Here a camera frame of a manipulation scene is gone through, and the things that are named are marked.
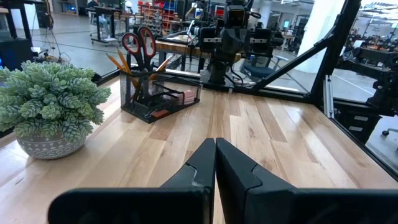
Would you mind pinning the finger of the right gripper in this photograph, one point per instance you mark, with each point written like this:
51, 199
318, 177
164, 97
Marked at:
229, 43
242, 43

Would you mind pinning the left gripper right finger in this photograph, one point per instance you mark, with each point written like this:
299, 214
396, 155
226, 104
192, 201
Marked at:
311, 208

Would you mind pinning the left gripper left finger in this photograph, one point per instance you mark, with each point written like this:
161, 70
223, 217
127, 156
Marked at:
140, 205

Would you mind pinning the yellow pencil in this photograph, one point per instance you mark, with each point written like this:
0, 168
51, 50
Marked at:
115, 62
123, 62
161, 66

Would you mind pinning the pink sticky note pad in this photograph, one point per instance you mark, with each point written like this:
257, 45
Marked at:
187, 97

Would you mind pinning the black pen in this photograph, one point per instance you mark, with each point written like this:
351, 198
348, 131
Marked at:
128, 62

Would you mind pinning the reddish brown eraser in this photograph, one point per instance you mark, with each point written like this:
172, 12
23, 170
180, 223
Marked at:
160, 114

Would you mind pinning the black mesh desk organizer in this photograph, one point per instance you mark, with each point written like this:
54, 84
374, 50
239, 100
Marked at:
146, 105

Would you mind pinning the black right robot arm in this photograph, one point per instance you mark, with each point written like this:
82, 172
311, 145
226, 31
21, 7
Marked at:
220, 74

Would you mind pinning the black background robot arm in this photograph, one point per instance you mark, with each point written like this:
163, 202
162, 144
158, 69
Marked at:
379, 59

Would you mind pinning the blue office chair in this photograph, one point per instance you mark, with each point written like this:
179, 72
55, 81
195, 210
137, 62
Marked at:
264, 70

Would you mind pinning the wooden workbench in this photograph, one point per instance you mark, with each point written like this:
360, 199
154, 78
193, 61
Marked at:
177, 48

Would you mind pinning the shelf with red bins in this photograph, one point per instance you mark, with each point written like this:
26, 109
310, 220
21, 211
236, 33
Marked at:
158, 15

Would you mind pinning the green potted artificial plant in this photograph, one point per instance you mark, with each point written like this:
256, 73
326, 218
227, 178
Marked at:
46, 102

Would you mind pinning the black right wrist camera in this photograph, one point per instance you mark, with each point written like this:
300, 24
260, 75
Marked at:
236, 15

